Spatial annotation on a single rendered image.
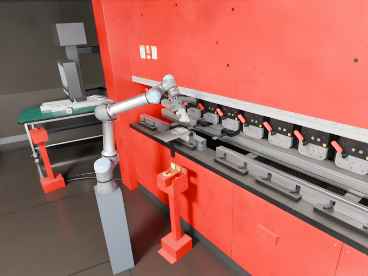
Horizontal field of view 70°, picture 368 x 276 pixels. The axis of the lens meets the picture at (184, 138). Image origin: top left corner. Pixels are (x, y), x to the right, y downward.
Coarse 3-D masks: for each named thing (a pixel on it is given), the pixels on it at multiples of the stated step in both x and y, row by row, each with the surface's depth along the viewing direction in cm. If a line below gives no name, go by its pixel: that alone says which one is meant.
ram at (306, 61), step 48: (144, 0) 225; (192, 0) 181; (240, 0) 151; (288, 0) 130; (336, 0) 114; (192, 48) 195; (240, 48) 160; (288, 48) 137; (336, 48) 119; (192, 96) 211; (240, 96) 171; (288, 96) 145; (336, 96) 125
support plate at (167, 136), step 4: (176, 128) 242; (180, 128) 242; (164, 132) 235; (168, 132) 235; (184, 132) 233; (188, 132) 232; (156, 136) 228; (160, 136) 226; (164, 136) 226; (168, 136) 225; (172, 136) 225; (176, 136) 224; (180, 136) 226; (164, 140) 219; (168, 140) 219
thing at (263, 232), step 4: (256, 228) 177; (260, 228) 174; (264, 228) 172; (256, 232) 178; (260, 232) 175; (264, 232) 171; (268, 232) 169; (264, 236) 172; (268, 236) 170; (272, 236) 167; (276, 236) 166; (268, 240) 171; (272, 240) 168; (276, 240) 166; (276, 244) 168
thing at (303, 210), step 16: (144, 128) 282; (176, 144) 240; (192, 160) 218; (208, 160) 208; (224, 176) 191; (240, 176) 185; (256, 192) 170; (272, 192) 166; (288, 208) 153; (304, 208) 150; (320, 224) 139; (336, 224) 138; (352, 240) 128
